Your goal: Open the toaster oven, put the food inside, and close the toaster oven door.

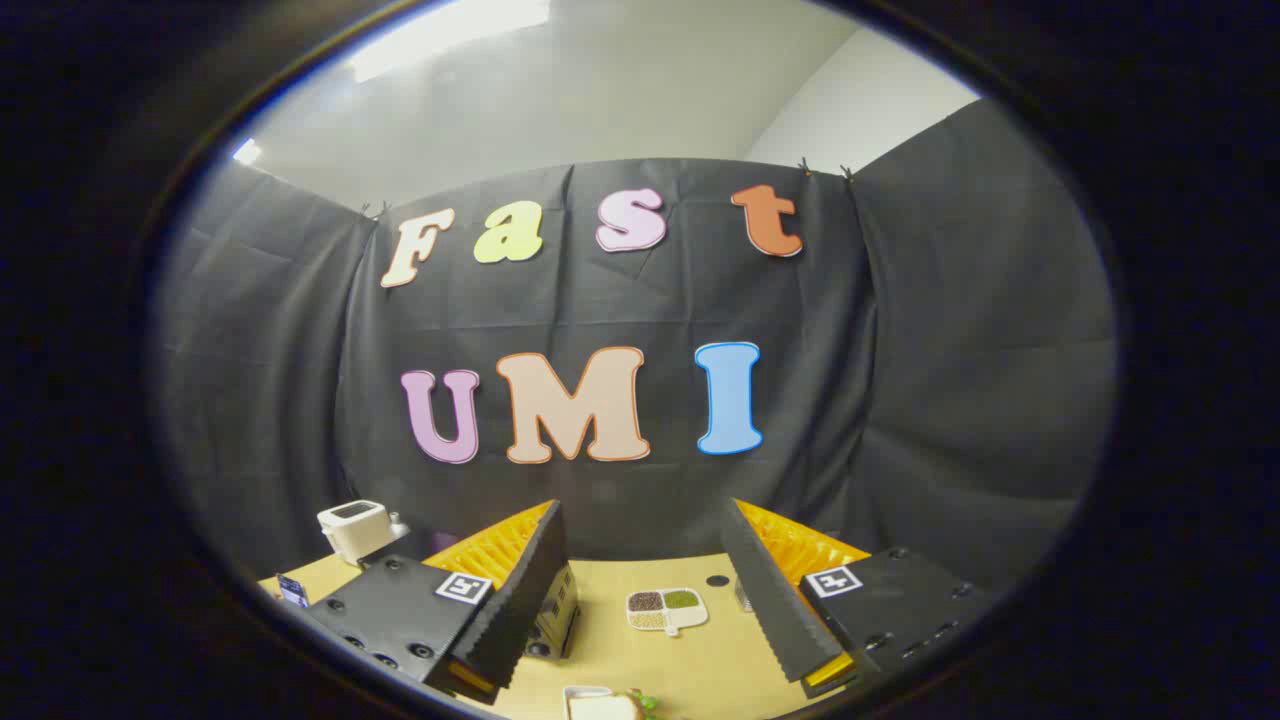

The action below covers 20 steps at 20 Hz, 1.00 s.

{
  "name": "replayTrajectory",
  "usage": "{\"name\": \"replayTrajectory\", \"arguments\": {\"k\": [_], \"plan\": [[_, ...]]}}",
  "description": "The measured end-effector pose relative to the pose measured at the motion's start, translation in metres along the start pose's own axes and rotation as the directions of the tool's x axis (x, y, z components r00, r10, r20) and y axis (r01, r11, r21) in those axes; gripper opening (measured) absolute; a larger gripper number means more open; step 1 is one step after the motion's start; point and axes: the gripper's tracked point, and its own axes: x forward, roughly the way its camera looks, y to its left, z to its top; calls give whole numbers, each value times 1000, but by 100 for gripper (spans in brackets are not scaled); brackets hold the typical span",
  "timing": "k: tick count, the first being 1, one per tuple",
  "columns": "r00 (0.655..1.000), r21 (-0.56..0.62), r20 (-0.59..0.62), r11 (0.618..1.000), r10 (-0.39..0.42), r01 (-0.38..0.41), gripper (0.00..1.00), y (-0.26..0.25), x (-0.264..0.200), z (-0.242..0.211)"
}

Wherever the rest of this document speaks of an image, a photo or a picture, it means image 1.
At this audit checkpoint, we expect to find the black toaster oven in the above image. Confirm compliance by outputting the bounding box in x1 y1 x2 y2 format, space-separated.
360 530 582 661

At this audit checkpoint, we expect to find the white plastic tray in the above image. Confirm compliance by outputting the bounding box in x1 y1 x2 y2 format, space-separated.
562 685 651 720

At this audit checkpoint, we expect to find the white divided grain dish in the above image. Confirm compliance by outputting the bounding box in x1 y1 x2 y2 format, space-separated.
626 588 709 637

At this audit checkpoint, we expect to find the white pop-up toaster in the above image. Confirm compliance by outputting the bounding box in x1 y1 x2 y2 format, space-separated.
317 500 393 567

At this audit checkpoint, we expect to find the lettuce sandwich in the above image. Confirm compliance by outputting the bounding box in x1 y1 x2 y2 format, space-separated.
570 690 661 720

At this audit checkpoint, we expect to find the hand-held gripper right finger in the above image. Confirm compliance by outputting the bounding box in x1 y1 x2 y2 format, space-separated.
720 498 996 699

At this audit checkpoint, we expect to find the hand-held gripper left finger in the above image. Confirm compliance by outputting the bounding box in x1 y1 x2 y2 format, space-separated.
300 500 569 706

